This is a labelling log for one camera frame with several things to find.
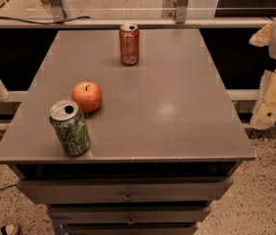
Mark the metal drawer knob middle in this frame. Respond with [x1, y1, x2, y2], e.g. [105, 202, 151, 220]
[126, 216, 136, 225]

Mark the red apple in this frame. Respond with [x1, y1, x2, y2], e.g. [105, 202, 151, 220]
[71, 81, 103, 113]

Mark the green soda can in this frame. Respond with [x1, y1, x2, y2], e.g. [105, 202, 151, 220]
[49, 100, 90, 156]

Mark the metal drawer knob top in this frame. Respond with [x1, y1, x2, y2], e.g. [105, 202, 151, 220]
[123, 193, 133, 203]

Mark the metal drawer knob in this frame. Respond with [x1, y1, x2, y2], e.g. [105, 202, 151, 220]
[126, 216, 136, 225]
[123, 193, 133, 203]

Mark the red coke can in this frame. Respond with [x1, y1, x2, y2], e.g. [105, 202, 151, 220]
[119, 23, 140, 66]

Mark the grey drawer cabinet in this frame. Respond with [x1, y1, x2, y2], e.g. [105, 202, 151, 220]
[0, 29, 255, 235]

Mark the black white sneaker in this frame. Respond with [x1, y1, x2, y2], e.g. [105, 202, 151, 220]
[0, 223, 21, 235]

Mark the black cable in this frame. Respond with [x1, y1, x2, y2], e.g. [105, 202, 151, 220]
[0, 0, 92, 25]

